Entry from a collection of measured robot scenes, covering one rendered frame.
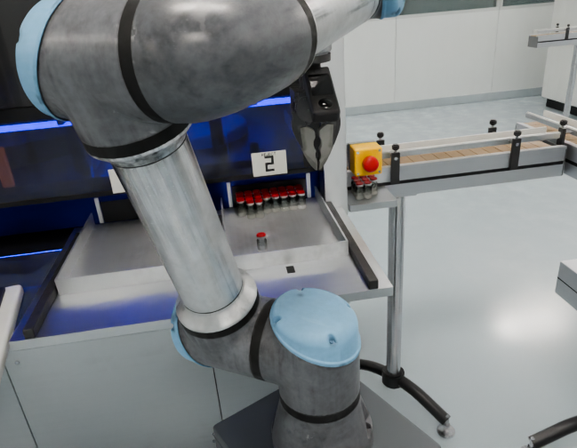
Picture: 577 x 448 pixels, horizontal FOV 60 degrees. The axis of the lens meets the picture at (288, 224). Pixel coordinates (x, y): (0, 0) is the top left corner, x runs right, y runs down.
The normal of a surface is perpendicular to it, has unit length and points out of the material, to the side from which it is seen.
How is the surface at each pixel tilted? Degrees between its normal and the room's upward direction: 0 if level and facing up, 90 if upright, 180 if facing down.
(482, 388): 0
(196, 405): 90
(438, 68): 90
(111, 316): 0
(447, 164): 90
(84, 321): 0
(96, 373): 90
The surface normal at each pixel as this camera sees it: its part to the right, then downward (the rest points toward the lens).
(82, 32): -0.39, -0.04
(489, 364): -0.07, -0.90
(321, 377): 0.00, 0.43
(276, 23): 0.65, 0.01
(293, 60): 0.80, 0.44
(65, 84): -0.38, 0.59
